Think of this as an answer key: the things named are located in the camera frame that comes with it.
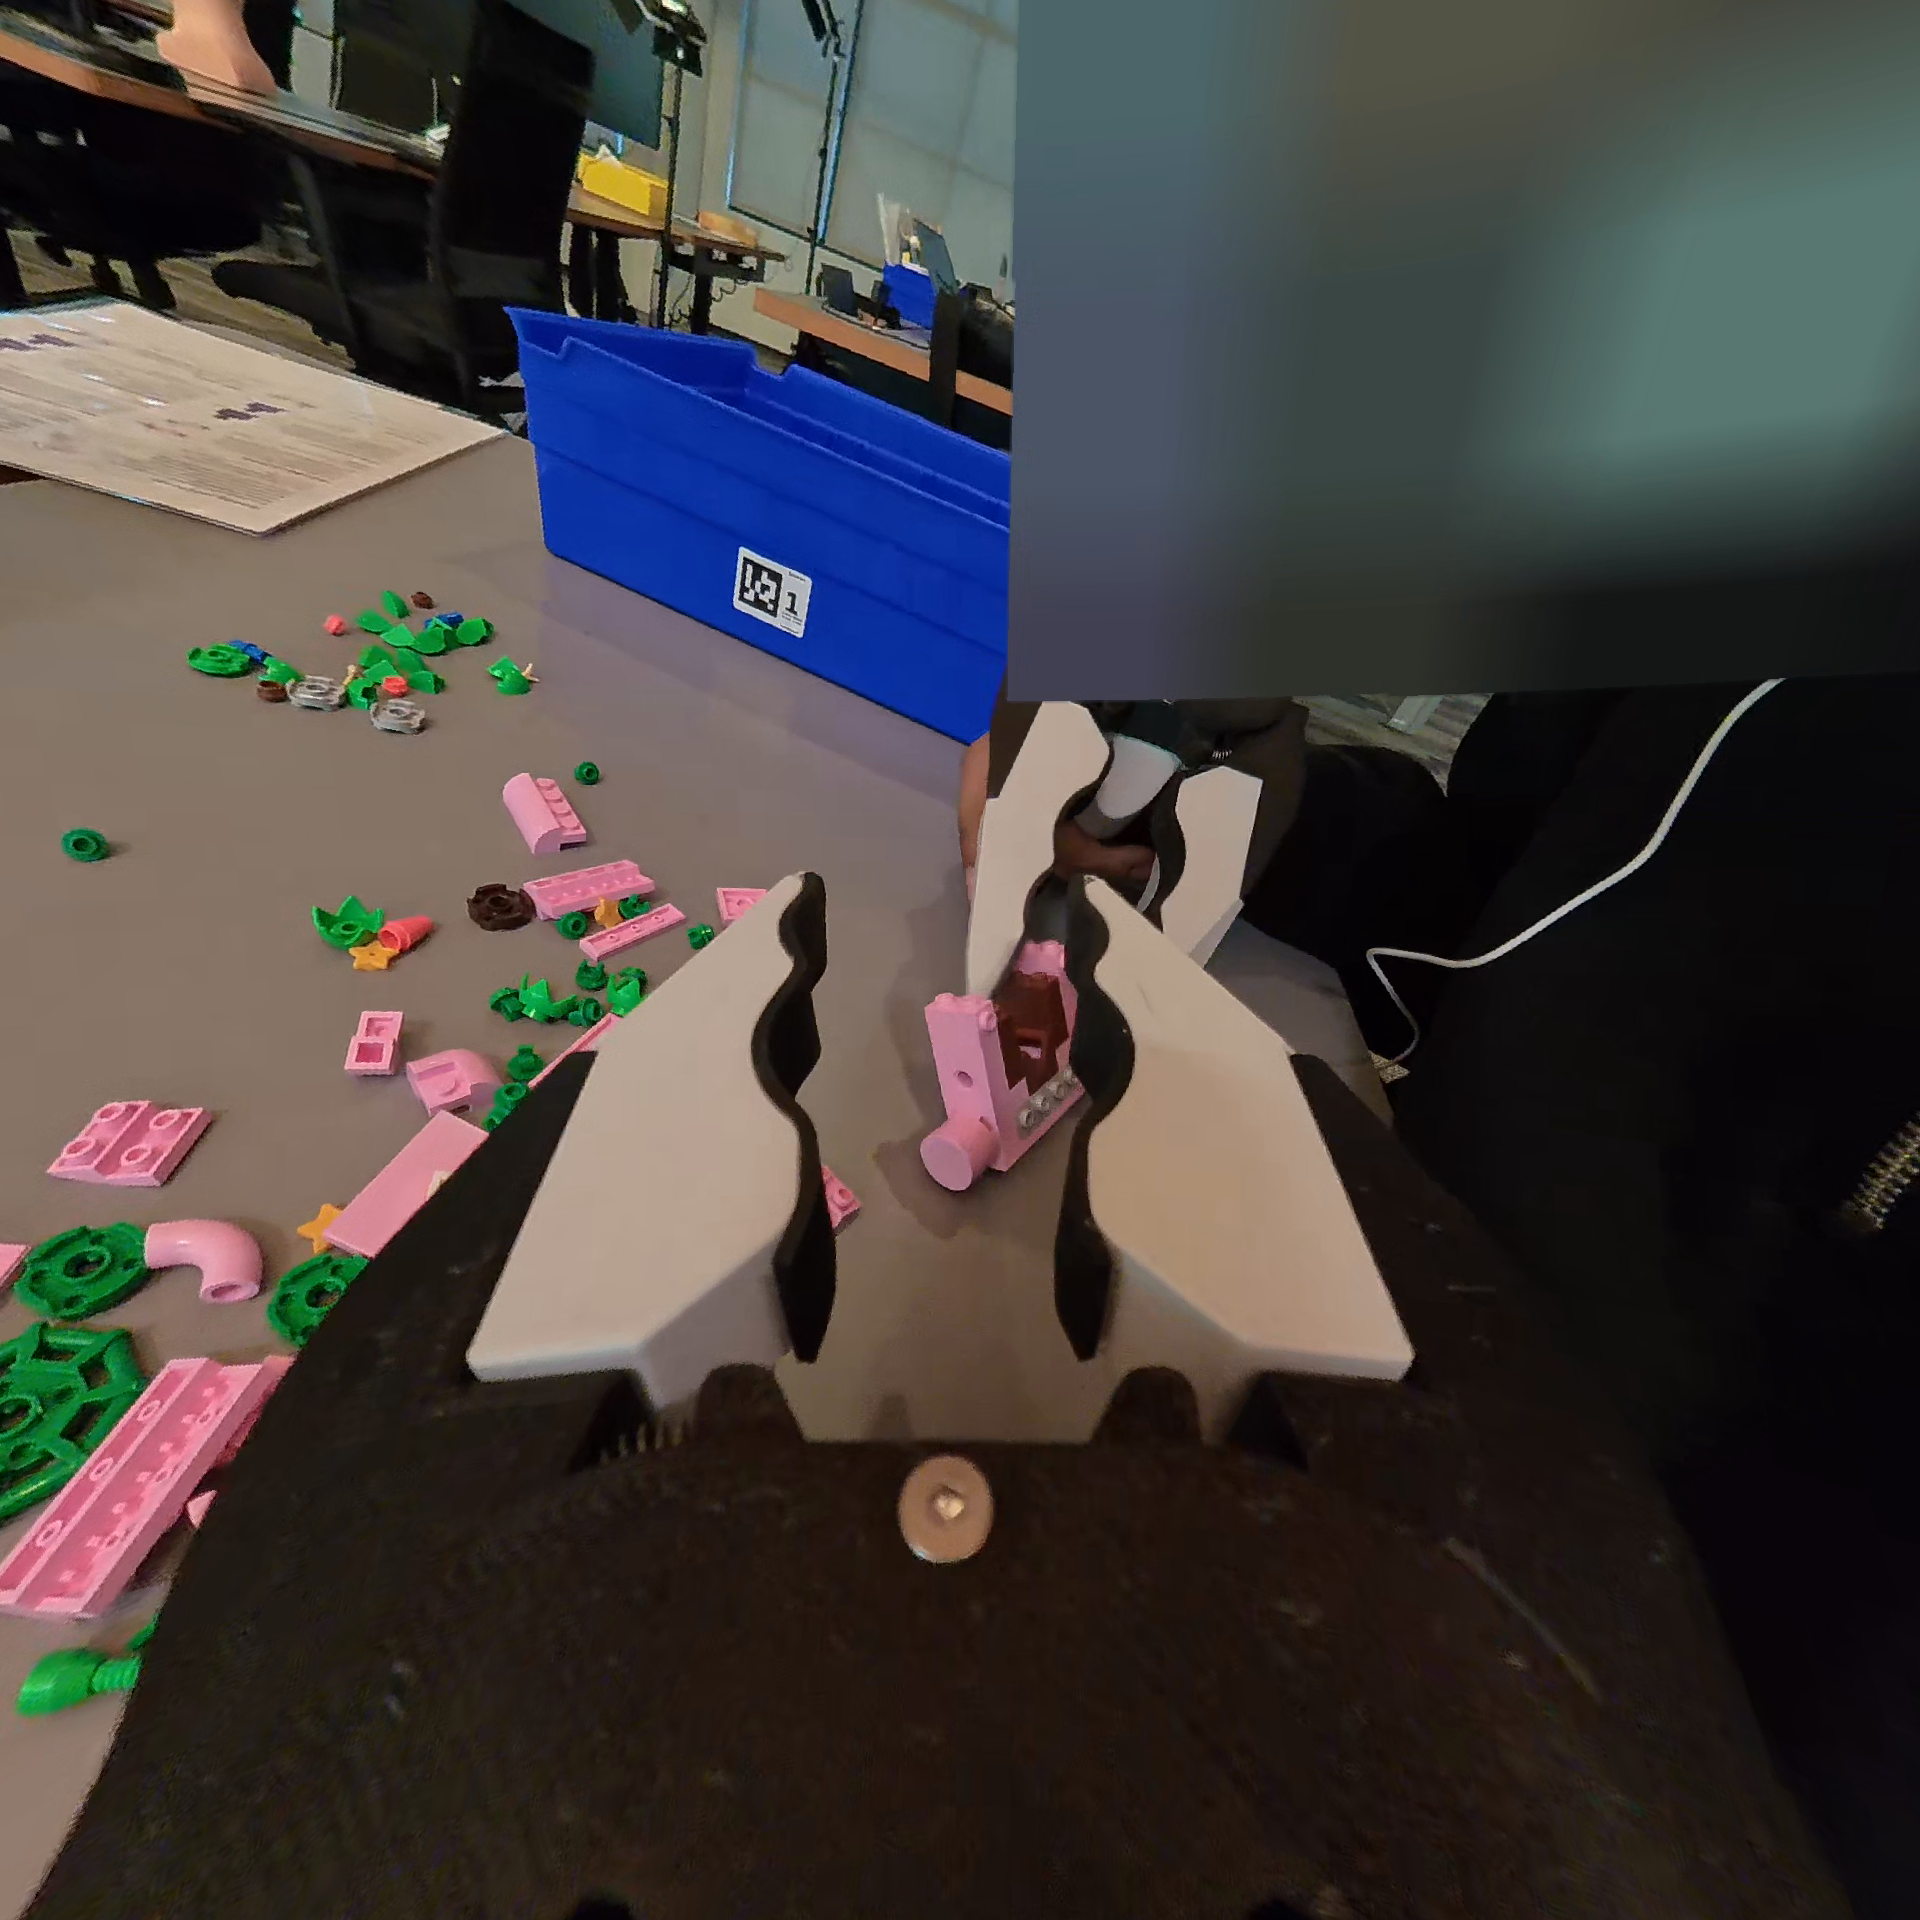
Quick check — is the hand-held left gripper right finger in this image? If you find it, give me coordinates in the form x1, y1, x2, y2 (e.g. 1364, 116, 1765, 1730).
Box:
1054, 878, 1417, 1420

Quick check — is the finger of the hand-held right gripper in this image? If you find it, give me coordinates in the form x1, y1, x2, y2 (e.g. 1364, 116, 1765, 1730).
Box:
963, 701, 1114, 995
1137, 772, 1265, 965

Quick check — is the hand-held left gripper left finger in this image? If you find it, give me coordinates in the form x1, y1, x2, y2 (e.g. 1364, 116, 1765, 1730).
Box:
468, 870, 836, 1403

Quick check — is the pink and brown brick model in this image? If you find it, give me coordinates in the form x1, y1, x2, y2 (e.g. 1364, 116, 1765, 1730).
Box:
918, 934, 1090, 1196

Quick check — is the person's right forearm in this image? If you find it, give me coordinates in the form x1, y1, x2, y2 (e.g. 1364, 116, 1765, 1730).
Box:
1241, 731, 1475, 980

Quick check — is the pile of pink toy bricks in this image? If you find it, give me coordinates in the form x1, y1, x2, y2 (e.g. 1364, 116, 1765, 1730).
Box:
0, 756, 867, 1722

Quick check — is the blue plastic bin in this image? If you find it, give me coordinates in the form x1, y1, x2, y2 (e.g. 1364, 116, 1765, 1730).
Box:
505, 307, 1018, 749

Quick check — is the cluster of small green pieces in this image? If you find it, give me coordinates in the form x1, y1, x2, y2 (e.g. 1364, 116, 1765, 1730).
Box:
185, 583, 543, 738

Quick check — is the black office chair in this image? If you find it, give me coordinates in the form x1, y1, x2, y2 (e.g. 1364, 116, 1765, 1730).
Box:
426, 0, 605, 424

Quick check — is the printed paper sheet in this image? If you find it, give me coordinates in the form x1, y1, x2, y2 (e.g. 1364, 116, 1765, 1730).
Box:
0, 296, 509, 540

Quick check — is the black monitor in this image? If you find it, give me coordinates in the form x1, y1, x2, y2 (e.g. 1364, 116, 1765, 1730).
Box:
337, 0, 673, 152

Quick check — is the white cable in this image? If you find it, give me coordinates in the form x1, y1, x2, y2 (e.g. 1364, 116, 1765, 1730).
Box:
1363, 679, 1788, 1077

